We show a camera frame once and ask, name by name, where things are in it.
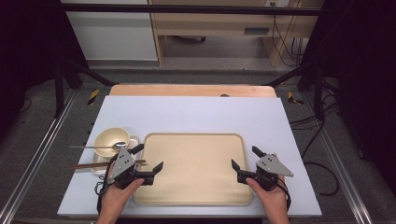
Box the hand-held gripper cable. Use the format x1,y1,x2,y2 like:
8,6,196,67
94,161,116,216
276,176,293,213

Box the small white rectangular plate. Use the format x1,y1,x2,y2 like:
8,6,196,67
91,134,140,175

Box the yellow black tape strip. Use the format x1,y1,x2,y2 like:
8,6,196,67
87,89,101,106
287,91,305,106

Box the black cables under desk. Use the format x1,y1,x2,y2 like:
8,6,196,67
270,1,305,68

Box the right hand-held gripper cable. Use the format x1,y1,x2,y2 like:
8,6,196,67
276,176,293,213

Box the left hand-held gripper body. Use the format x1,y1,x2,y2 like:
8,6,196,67
107,148,156,190

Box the metal spoon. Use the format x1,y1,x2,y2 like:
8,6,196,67
69,141,129,151

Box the wooden table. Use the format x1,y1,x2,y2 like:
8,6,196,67
109,83,277,99

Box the person's left hand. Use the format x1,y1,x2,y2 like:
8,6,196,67
100,177,146,212

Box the black metal crossbar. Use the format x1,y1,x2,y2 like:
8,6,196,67
60,3,323,17

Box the left hand-held gripper cable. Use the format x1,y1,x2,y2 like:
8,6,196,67
94,161,116,216

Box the person's right hand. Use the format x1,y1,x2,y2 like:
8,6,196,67
245,175,289,213

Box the dark curtain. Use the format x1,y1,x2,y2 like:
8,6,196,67
306,0,396,195
0,0,89,139

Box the black floor cables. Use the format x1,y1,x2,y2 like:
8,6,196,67
289,77,341,198

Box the cream bowl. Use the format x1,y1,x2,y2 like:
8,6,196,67
93,127,131,159

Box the black metal frame leg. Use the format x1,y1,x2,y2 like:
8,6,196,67
53,59,117,119
265,62,327,122

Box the light wooden desk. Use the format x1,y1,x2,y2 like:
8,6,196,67
148,0,325,68

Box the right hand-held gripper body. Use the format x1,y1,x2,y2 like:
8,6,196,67
236,153,294,191

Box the aluminium floor rail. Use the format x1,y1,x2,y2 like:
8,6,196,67
0,90,78,224
303,92,374,224

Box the white cabinet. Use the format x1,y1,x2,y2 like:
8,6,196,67
60,0,159,62

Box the large beige tray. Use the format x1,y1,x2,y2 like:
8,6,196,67
133,133,254,207

